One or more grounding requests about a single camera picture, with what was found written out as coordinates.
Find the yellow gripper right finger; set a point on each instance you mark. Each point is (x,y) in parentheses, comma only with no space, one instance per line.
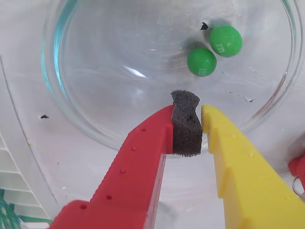
(250,186)

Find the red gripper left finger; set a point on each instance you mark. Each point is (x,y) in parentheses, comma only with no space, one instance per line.
(133,171)

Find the clear glass bowl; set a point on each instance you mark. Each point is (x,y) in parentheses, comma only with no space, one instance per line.
(95,71)

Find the green-lidded weekly pill organizer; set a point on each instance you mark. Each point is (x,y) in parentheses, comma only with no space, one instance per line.
(14,190)

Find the green ball pill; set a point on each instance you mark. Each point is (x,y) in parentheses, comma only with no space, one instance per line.
(202,61)
(226,41)

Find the pale grey tablecloth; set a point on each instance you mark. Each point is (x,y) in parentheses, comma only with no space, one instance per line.
(19,23)

